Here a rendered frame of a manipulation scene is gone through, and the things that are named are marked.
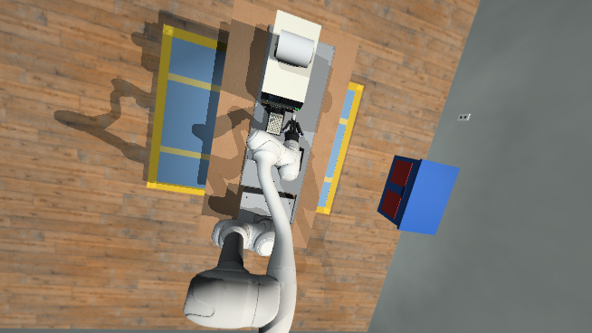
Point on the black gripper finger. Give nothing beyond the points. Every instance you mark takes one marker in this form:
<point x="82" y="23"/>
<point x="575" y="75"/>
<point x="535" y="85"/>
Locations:
<point x="288" y="123"/>
<point x="296" y="125"/>

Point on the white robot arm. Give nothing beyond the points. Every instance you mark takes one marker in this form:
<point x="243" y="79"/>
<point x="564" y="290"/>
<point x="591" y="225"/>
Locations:
<point x="229" y="296"/>

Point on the white cylinder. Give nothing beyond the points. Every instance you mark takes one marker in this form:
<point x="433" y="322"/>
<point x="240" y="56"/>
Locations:
<point x="294" y="49"/>

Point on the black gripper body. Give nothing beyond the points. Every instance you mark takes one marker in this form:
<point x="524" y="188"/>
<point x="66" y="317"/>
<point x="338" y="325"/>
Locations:
<point x="291" y="136"/>

